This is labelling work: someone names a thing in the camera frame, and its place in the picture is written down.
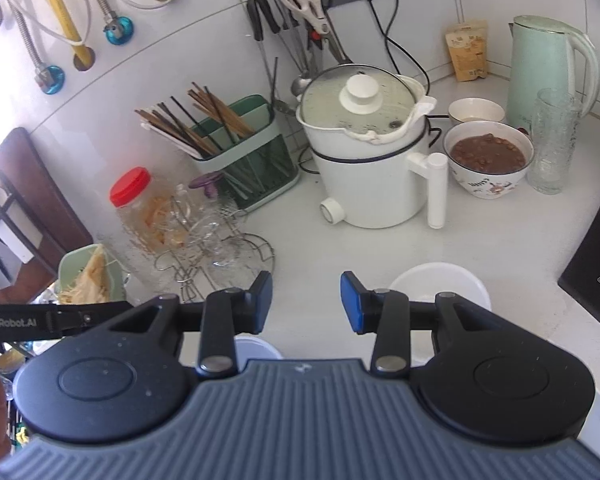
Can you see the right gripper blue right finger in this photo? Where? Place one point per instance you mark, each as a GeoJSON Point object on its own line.
{"type": "Point", "coordinates": [385, 313]}

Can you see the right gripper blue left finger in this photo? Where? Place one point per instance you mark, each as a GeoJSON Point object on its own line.
{"type": "Point", "coordinates": [224, 315]}

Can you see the translucent plastic bowl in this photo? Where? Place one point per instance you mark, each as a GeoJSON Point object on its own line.
{"type": "Point", "coordinates": [251, 347]}

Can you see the black dish rack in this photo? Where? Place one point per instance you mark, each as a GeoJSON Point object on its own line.
{"type": "Point", "coordinates": [26, 237]}

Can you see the green colander with noodles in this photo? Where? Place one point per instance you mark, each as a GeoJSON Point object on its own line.
{"type": "Point", "coordinates": [90, 275]}

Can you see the red lid plastic jar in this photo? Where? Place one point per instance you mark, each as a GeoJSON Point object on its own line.
{"type": "Point", "coordinates": [143, 202]}

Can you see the dark wooden cutting board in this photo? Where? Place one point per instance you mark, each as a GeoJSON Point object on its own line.
{"type": "Point", "coordinates": [23, 169]}

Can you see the green chopstick holder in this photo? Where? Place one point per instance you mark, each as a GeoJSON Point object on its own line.
{"type": "Point", "coordinates": [241, 144]}

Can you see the floral bowl with brown food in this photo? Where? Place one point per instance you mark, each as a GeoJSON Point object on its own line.
{"type": "Point", "coordinates": [488, 159]}

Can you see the white electric cooking pot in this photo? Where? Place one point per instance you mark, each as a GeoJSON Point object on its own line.
{"type": "Point", "coordinates": [369, 136]}

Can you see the small white bowl back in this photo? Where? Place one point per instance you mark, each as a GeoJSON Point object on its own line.
{"type": "Point", "coordinates": [471, 109]}

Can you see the textured clear glass tumbler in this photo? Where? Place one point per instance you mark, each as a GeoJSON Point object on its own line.
{"type": "Point", "coordinates": [554, 124]}

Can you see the yellow snack packet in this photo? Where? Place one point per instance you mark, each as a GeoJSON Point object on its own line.
{"type": "Point", "coordinates": [466, 43]}

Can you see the yellow gas pipe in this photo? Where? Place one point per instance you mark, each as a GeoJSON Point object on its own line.
{"type": "Point", "coordinates": [83, 55]}

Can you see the mint green electric kettle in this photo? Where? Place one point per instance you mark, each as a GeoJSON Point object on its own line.
{"type": "Point", "coordinates": [544, 56]}

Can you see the wire glass drying rack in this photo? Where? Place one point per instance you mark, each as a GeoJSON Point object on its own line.
{"type": "Point", "coordinates": [207, 249]}

